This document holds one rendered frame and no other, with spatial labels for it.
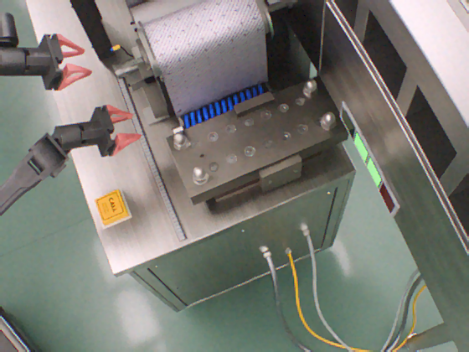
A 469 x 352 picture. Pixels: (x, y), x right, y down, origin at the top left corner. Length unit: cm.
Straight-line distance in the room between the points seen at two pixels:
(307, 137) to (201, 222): 33
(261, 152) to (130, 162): 36
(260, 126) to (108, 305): 124
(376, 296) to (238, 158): 114
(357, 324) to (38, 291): 129
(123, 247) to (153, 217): 11
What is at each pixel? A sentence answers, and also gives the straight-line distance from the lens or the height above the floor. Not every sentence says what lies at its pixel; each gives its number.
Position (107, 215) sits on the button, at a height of 92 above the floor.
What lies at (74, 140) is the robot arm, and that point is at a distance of 139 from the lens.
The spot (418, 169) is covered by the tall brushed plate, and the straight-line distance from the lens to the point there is 105.
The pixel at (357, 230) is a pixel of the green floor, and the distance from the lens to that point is 247.
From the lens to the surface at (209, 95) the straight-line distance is 148.
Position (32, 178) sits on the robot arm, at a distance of 136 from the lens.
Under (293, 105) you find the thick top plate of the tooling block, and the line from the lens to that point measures 150.
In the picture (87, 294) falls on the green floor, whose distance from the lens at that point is 252.
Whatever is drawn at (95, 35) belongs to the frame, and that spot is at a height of 103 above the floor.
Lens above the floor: 237
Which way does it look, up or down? 70 degrees down
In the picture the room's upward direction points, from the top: 12 degrees counter-clockwise
